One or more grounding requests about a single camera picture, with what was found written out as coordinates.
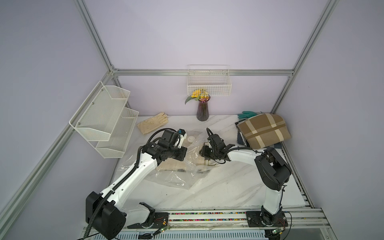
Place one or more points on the dark purple glass vase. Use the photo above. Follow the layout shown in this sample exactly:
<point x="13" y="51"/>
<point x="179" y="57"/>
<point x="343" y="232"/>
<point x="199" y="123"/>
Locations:
<point x="203" y="110"/>

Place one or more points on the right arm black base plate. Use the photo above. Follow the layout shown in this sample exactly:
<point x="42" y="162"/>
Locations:
<point x="265" y="219"/>

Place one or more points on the cream fuzzy scarf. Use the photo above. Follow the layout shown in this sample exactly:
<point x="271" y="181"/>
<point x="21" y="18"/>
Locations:
<point x="188" y="164"/>

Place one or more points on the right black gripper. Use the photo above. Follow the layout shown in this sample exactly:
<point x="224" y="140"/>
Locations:
<point x="205" y="151"/>

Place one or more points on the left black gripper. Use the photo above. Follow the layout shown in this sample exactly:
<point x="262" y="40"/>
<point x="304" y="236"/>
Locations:
<point x="180" y="157"/>

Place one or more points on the green rubber glove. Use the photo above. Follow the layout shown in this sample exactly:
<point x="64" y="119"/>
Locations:
<point x="247" y="115"/>

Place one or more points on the aluminium mounting rail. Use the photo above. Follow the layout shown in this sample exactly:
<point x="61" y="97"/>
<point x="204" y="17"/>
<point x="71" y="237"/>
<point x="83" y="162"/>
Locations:
<point x="300" y="218"/>

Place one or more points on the brown beige plaid scarf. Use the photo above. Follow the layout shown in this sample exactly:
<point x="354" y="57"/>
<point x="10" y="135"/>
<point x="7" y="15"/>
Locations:
<point x="264" y="130"/>

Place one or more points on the clear plastic vacuum bag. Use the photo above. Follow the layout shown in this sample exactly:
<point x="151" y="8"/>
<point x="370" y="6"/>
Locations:
<point x="185" y="174"/>

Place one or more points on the white wire wall basket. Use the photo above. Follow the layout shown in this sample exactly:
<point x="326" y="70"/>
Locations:
<point x="213" y="80"/>

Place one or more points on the beige leather glove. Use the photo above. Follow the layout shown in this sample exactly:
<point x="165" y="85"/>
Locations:
<point x="153" y="123"/>

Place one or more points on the white round bag valve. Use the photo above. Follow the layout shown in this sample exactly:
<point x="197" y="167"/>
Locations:
<point x="191" y="139"/>

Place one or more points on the yellow flower bouquet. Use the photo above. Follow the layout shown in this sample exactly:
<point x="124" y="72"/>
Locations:
<point x="199" y="95"/>

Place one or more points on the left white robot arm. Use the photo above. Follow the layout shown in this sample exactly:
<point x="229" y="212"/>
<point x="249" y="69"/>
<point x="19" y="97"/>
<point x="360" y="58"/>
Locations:
<point x="105" y="210"/>

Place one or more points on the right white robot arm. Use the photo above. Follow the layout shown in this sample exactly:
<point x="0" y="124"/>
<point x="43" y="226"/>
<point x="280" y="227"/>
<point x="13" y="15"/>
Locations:
<point x="273" y="169"/>

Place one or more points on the cream navy striped scarf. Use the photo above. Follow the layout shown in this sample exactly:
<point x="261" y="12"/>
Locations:
<point x="201" y="161"/>

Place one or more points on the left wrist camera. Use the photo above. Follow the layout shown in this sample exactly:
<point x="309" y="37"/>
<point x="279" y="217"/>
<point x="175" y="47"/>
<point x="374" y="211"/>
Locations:
<point x="182" y="132"/>

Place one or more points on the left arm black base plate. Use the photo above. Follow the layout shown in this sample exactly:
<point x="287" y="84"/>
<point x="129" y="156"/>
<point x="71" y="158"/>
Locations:
<point x="156" y="221"/>

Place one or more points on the grey blue plaid scarf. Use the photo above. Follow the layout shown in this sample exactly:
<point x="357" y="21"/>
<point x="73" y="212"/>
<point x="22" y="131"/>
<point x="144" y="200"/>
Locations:
<point x="241" y="140"/>

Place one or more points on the white mesh two-tier shelf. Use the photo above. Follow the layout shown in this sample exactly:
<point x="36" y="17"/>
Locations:
<point x="105" y="121"/>

